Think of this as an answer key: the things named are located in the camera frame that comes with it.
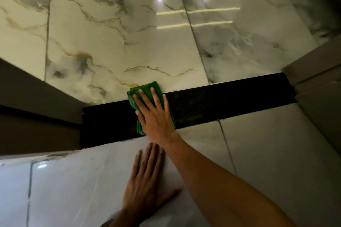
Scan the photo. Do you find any person's right forearm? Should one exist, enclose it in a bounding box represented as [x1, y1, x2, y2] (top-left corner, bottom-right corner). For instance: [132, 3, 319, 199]
[160, 133, 297, 227]

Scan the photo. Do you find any person's right hand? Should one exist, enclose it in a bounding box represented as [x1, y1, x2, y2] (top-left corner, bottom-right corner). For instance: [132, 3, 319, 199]
[133, 87, 182, 146]

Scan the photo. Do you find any person's left hand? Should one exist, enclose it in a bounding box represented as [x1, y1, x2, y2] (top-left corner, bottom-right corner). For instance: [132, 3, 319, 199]
[121, 142, 183, 217]

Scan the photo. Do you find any black stone ledge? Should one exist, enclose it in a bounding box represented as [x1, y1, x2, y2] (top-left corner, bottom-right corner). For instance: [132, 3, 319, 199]
[80, 72, 297, 150]

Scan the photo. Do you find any green cleaning cloth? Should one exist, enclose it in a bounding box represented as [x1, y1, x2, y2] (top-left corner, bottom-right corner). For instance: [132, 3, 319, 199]
[127, 81, 176, 136]

